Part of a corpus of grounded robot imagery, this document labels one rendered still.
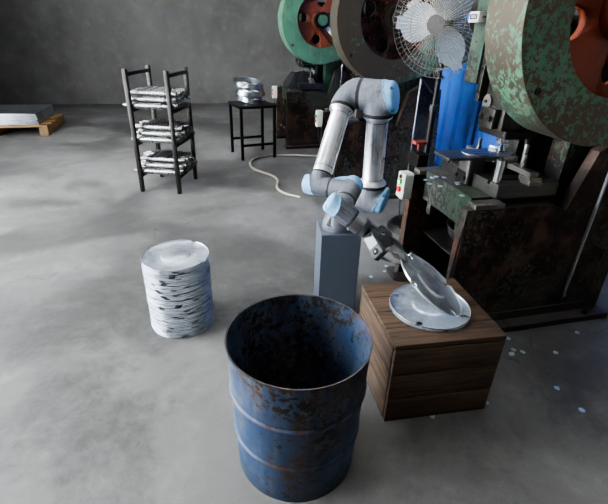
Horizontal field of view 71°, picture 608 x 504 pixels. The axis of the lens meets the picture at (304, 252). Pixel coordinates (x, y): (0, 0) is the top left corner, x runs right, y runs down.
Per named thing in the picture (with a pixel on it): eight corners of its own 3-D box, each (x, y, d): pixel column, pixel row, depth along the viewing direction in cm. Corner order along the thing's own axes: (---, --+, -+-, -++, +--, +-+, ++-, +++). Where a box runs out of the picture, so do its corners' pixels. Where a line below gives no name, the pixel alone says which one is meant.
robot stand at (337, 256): (317, 318, 207) (321, 235, 186) (313, 297, 223) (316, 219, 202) (353, 317, 209) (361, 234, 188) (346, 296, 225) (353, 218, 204)
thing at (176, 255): (184, 278, 171) (184, 276, 171) (126, 264, 179) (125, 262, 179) (220, 247, 195) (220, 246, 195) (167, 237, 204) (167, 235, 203)
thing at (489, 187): (495, 199, 176) (498, 185, 174) (440, 168, 215) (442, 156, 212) (555, 195, 183) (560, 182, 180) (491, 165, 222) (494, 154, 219)
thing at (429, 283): (437, 319, 135) (439, 318, 135) (387, 251, 149) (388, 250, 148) (471, 315, 157) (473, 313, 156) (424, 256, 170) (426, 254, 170)
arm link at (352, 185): (335, 170, 157) (324, 189, 151) (365, 175, 153) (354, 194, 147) (337, 186, 163) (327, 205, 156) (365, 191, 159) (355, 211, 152)
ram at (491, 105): (491, 131, 178) (509, 54, 164) (471, 124, 191) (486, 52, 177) (526, 130, 182) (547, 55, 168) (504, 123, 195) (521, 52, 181)
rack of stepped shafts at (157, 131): (186, 194, 353) (172, 71, 308) (133, 191, 357) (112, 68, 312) (202, 178, 391) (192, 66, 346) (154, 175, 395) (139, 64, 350)
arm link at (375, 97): (357, 202, 193) (365, 74, 164) (389, 208, 188) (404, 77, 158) (348, 213, 184) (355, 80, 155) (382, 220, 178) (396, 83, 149)
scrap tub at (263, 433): (240, 524, 120) (231, 403, 98) (227, 409, 156) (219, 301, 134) (377, 492, 130) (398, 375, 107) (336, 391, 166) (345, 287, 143)
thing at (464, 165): (443, 187, 186) (449, 157, 180) (428, 178, 198) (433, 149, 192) (493, 185, 192) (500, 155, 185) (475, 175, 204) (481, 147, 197)
